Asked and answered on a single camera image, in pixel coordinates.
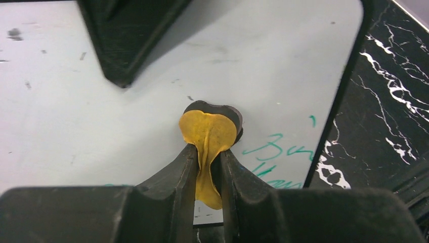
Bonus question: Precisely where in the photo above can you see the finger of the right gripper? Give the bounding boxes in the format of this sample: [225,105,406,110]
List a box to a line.
[77,0,190,88]

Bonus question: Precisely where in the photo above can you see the yellow black whiteboard eraser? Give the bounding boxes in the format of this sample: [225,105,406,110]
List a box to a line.
[179,100,243,210]

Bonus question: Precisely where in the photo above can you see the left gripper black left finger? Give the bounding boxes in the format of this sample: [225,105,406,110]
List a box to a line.
[116,144,198,242]

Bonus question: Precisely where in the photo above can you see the small whiteboard black frame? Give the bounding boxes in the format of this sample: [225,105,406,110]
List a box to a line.
[0,0,374,226]

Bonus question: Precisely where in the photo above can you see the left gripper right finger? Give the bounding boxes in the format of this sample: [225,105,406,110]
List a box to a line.
[219,150,285,242]

